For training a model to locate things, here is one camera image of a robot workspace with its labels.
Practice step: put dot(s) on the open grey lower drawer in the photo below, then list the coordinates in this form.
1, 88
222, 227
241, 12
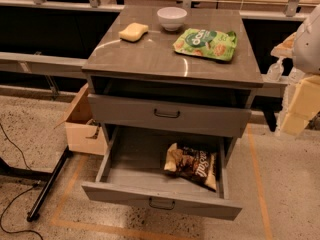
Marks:
132, 173

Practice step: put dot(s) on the green snack bag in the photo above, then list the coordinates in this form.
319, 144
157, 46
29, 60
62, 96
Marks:
209, 44

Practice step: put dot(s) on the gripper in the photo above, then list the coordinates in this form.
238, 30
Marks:
308, 49

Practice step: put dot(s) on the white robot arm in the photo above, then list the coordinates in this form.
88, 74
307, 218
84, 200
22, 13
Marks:
305, 57

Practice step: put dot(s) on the yellow sponge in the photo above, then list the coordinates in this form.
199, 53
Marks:
133, 32

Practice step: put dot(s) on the brown chip bag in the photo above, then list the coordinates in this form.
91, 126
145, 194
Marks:
196, 165

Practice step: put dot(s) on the white bowl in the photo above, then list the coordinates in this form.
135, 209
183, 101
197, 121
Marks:
171, 18

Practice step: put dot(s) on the black table leg base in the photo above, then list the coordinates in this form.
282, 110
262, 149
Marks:
47, 178

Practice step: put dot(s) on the clear pump bottle left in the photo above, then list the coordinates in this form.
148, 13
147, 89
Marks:
275, 70

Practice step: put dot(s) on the closed grey upper drawer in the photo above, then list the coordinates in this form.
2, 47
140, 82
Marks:
170, 116

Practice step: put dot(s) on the grey drawer cabinet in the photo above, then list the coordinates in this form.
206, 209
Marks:
178, 93

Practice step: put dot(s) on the cardboard box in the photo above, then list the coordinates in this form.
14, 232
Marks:
82, 132

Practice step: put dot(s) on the grey metal workbench frame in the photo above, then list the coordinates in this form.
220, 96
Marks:
40, 64

